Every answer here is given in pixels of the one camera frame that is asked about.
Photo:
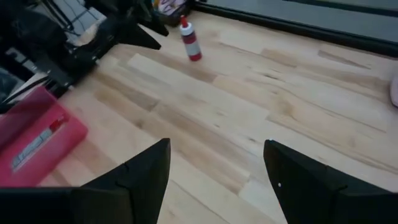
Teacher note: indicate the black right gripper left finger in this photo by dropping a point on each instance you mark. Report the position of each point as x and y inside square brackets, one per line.
[136, 193]

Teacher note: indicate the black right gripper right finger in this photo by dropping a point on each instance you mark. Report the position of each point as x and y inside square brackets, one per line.
[311, 196]

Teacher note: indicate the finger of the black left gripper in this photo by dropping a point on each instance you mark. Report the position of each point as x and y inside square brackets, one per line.
[154, 26]
[140, 39]

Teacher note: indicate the dark red bottle grey label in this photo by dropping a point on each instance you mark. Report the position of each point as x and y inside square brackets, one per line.
[28, 153]

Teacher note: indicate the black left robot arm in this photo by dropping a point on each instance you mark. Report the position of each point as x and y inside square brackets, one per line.
[31, 37]

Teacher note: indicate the small red squeeze bottle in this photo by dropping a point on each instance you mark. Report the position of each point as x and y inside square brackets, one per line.
[192, 46]

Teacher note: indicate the translucent pink plastic bin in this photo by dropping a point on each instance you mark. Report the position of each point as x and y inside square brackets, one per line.
[62, 146]

